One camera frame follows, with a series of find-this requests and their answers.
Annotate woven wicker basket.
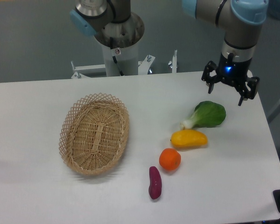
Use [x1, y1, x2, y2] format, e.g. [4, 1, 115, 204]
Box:
[59, 93, 129, 175]

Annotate purple sweet potato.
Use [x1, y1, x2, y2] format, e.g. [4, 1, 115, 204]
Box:
[148, 166, 162, 200]

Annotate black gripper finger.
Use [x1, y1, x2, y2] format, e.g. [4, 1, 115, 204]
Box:
[238, 77, 260, 106]
[201, 61, 219, 94]

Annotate black cable on pedestal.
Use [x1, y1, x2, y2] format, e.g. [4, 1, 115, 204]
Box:
[109, 36, 125, 77]

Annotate orange fruit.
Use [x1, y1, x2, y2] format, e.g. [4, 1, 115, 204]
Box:
[159, 148, 181, 171]

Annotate white metal base frame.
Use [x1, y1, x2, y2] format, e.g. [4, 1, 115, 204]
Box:
[71, 49, 179, 79]

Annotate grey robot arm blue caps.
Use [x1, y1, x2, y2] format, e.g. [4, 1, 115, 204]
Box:
[70, 0, 268, 101]

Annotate green bok choy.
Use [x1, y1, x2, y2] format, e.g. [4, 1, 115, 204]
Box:
[180, 101, 226, 130]

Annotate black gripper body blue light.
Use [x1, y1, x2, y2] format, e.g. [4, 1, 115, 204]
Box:
[217, 54, 252, 87]

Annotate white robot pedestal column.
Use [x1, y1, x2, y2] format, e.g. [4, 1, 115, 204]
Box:
[101, 44, 138, 77]

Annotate yellow mango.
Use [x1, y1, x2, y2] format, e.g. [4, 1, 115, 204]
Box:
[170, 129, 208, 148]

